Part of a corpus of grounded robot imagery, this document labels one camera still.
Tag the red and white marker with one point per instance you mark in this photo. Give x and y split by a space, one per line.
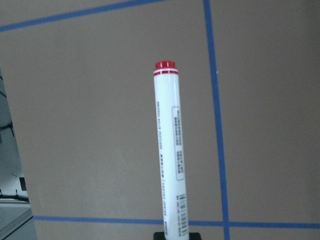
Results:
171 150

